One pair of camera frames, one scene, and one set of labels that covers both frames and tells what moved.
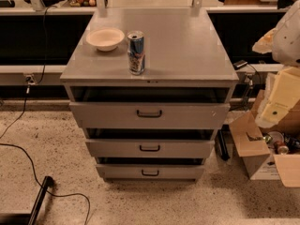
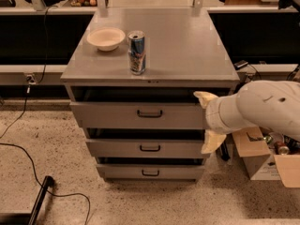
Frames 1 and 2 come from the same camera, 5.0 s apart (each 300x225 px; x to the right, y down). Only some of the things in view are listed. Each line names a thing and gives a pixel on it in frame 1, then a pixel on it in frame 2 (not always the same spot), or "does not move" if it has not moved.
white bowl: x=105 y=39 does not move
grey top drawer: x=105 y=114 does not move
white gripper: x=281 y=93 → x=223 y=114
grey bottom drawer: x=150 y=171 does not move
